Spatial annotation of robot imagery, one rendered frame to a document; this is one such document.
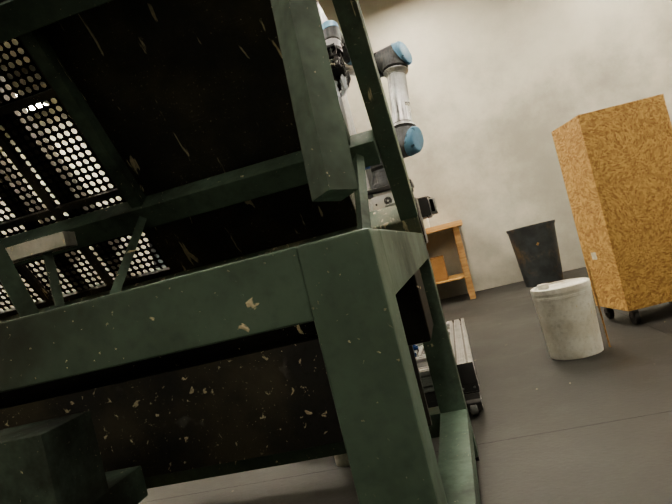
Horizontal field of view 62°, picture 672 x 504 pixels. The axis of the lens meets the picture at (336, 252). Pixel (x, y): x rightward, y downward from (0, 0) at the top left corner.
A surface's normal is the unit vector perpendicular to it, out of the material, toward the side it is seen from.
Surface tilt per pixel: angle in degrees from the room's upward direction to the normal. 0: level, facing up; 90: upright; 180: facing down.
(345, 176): 83
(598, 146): 90
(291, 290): 90
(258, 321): 90
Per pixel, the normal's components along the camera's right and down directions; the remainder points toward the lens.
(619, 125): -0.03, -0.01
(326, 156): 0.51, -0.27
